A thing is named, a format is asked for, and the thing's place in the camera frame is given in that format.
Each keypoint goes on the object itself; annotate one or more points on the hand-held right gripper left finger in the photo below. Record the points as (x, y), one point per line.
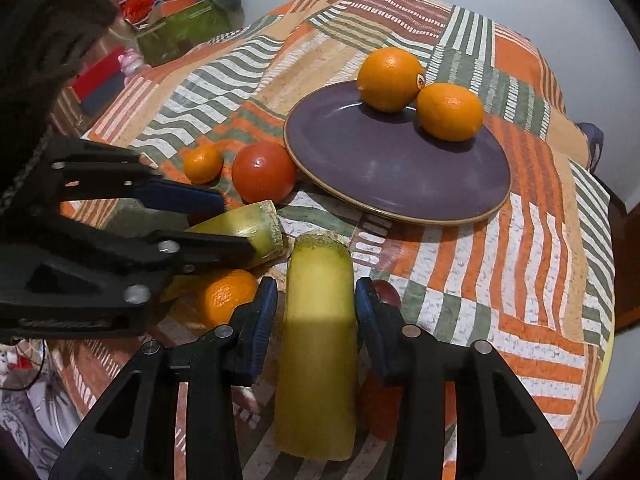
(266, 310)

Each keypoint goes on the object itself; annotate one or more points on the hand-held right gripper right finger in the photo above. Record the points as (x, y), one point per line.
(367, 312)

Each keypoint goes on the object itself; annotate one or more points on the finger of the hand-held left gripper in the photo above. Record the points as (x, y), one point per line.
(215, 249)
(185, 199)

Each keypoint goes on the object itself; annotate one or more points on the yellow banana piece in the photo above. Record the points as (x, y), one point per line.
(250, 222)
(315, 340)

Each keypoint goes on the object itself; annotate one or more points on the purple plate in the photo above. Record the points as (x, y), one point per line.
(395, 160)

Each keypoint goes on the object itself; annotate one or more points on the small mandarin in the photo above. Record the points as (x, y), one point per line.
(202, 164)

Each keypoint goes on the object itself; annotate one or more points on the medium mandarin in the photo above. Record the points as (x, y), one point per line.
(225, 297)

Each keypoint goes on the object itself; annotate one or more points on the red box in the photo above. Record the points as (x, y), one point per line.
(97, 85)

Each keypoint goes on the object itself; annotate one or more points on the red tomato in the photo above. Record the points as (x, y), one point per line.
(264, 172)

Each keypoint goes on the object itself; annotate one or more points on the pink toy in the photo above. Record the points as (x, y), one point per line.
(131, 63)

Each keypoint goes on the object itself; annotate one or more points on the orange mesh bag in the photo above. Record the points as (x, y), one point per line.
(139, 6)

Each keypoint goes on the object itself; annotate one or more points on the green cardboard box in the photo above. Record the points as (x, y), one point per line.
(185, 30)

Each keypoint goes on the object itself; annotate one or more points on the striped patchwork tablecloth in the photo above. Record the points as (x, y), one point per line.
(530, 270)

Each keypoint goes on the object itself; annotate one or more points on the large orange with sticker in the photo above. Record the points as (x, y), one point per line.
(390, 80)

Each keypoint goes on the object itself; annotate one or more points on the floral grey cloth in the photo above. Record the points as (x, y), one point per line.
(30, 420)

